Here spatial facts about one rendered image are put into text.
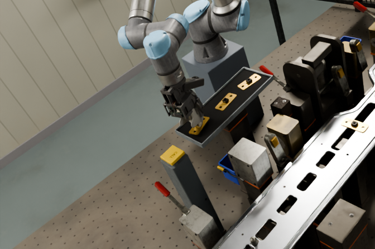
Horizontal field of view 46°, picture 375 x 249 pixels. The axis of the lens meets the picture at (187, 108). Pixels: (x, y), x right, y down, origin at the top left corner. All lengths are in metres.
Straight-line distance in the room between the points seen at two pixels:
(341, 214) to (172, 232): 0.77
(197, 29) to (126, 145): 1.81
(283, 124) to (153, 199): 0.74
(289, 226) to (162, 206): 0.74
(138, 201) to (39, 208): 1.53
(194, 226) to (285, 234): 0.26
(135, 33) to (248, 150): 0.50
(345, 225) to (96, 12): 2.97
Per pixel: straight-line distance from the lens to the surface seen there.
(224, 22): 1.73
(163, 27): 1.32
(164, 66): 1.25
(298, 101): 1.57
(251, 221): 1.38
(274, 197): 1.42
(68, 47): 3.82
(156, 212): 1.93
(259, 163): 1.40
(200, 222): 1.36
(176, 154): 1.42
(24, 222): 3.44
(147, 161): 2.15
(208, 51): 1.84
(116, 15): 3.91
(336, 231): 1.29
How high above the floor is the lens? 2.11
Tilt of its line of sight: 37 degrees down
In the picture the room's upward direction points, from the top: 24 degrees counter-clockwise
